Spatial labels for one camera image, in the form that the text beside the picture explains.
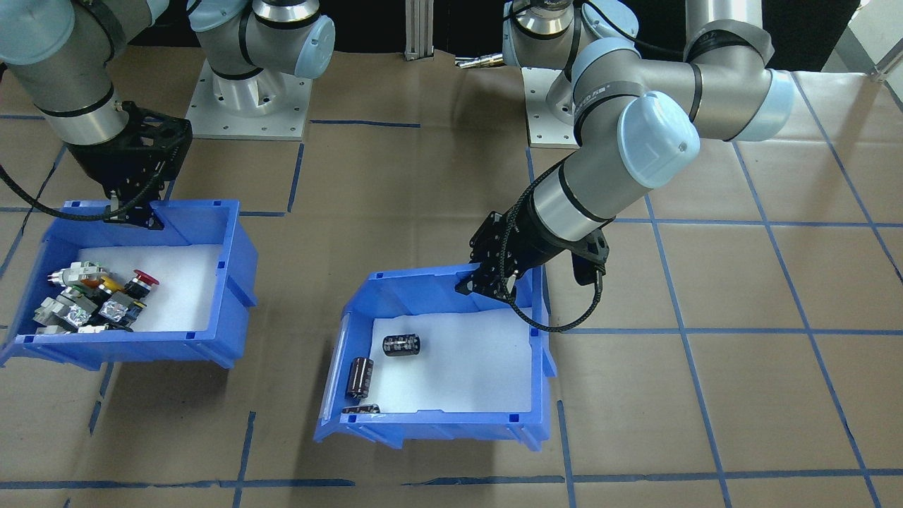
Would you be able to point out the white green-lens pilot lamp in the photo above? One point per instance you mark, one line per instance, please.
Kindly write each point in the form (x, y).
(51, 308)

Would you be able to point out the white foam battery bin liner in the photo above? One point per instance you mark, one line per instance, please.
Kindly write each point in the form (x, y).
(465, 367)

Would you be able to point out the yellow push button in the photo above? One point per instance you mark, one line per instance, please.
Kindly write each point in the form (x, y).
(109, 285)

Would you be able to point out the silver metal connector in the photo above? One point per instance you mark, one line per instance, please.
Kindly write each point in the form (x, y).
(480, 62)

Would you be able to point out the aluminium frame bar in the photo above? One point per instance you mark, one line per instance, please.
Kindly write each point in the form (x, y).
(889, 70)

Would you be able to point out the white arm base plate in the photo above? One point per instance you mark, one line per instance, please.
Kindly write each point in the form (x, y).
(282, 123)
(547, 120)

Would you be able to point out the white red-lens pilot lamp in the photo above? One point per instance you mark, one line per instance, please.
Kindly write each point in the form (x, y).
(77, 270)

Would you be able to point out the white foam button bin liner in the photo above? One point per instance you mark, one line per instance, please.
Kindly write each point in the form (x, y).
(183, 296)

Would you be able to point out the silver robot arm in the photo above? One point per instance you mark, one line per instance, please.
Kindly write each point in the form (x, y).
(70, 77)
(726, 92)

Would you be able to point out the black cylindrical battery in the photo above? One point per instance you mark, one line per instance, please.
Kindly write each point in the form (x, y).
(402, 346)
(360, 379)
(361, 409)

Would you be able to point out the aluminium frame post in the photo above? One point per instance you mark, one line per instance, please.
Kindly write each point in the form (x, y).
(420, 28)

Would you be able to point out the blue plastic button bin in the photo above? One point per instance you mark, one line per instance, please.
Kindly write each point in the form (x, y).
(141, 347)

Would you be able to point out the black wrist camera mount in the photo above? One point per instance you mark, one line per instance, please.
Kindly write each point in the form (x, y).
(116, 190)
(589, 261)

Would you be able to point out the red mushroom push button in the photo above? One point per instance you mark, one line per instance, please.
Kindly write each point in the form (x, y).
(146, 276)

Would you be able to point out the white green push button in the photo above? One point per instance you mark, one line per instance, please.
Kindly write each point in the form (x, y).
(53, 329)

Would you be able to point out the blue plastic battery bin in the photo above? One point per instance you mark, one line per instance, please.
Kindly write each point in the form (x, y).
(437, 427)

